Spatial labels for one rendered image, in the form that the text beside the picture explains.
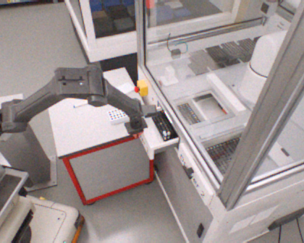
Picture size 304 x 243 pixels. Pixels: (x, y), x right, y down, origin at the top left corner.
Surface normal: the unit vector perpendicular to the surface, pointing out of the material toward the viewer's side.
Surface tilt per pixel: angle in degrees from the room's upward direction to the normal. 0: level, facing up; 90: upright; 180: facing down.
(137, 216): 0
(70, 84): 36
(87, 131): 0
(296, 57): 90
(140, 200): 0
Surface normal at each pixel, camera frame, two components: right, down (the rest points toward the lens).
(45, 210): 0.00, -0.65
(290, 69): -0.93, 0.29
